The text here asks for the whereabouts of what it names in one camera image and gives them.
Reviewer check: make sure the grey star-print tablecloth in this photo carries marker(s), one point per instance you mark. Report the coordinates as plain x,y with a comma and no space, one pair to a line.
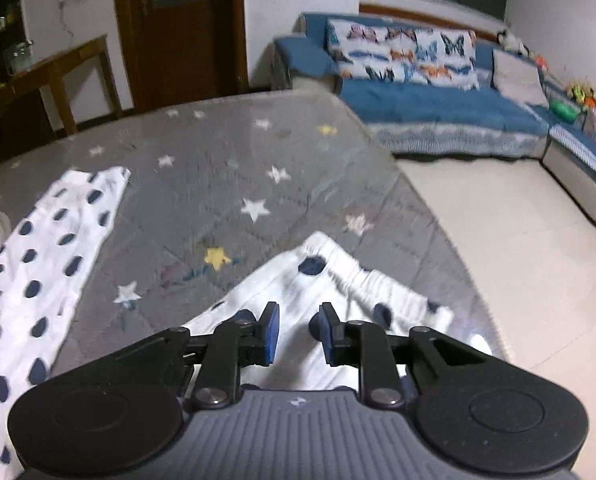
218,170

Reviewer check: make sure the butterfly print cushion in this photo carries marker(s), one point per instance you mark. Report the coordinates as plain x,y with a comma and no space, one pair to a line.
403,55

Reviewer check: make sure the yellow green toy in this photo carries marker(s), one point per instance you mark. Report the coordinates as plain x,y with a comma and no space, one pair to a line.
582,92

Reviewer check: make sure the green plastic toy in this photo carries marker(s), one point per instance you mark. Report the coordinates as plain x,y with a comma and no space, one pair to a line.
563,111

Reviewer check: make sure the blue fabric sofa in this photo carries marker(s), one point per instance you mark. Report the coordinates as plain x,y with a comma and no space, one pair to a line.
428,105

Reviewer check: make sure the brown wooden door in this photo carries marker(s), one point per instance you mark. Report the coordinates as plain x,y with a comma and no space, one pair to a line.
178,40

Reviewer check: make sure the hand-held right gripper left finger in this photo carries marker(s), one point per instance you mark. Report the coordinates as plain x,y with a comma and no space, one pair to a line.
270,334

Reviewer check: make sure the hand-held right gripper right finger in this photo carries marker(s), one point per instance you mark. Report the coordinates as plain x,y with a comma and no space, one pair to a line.
327,336

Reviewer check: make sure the brown wooden side table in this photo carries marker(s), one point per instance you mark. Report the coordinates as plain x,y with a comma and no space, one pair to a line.
58,67

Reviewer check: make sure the white navy polka-dot pants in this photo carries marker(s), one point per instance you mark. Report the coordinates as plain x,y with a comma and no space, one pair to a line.
43,270

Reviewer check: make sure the black and white plush toy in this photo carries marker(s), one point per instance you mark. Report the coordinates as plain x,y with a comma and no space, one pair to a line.
510,40

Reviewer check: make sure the plain grey cushion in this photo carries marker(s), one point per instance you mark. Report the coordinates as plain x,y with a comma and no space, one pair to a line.
520,80

